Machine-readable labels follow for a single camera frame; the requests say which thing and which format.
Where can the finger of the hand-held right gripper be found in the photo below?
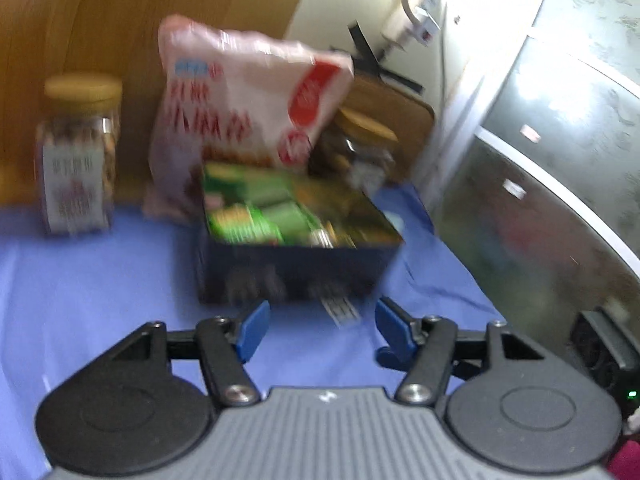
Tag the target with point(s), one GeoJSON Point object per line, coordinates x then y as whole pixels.
{"type": "Point", "coordinates": [391, 359]}

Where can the light green wafer packet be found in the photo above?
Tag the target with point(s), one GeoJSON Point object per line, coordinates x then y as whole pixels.
{"type": "Point", "coordinates": [285, 212]}

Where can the magenta cloth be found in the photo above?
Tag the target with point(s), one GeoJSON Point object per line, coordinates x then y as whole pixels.
{"type": "Point", "coordinates": [627, 462]}

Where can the dark green snack packet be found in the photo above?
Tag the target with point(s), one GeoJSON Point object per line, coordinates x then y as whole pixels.
{"type": "Point", "coordinates": [240, 180]}

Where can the black cardboard box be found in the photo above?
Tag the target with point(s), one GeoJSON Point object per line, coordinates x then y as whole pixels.
{"type": "Point", "coordinates": [280, 270]}

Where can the blue bed sheet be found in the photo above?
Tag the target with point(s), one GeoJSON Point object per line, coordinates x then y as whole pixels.
{"type": "Point", "coordinates": [100, 285]}

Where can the dark nut jar, gold lid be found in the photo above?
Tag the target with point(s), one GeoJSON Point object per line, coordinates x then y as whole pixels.
{"type": "Point", "coordinates": [360, 150]}

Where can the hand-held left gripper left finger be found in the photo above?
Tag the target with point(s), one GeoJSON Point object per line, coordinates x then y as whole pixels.
{"type": "Point", "coordinates": [252, 332]}

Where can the small green snack packet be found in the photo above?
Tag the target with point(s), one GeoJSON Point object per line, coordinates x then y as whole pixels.
{"type": "Point", "coordinates": [235, 225]}

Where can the frosted glass sliding door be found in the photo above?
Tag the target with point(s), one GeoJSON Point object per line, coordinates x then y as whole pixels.
{"type": "Point", "coordinates": [550, 185]}

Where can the large pink snack bag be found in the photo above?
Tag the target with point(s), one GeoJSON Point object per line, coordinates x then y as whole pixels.
{"type": "Point", "coordinates": [235, 105]}

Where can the clear peanut packet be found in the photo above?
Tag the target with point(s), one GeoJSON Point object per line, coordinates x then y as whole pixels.
{"type": "Point", "coordinates": [332, 234]}

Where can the cashew jar with gold lid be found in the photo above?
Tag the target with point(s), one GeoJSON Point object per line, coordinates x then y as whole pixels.
{"type": "Point", "coordinates": [77, 160]}

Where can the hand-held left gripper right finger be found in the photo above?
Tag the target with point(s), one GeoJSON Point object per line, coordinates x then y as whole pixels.
{"type": "Point", "coordinates": [395, 327]}

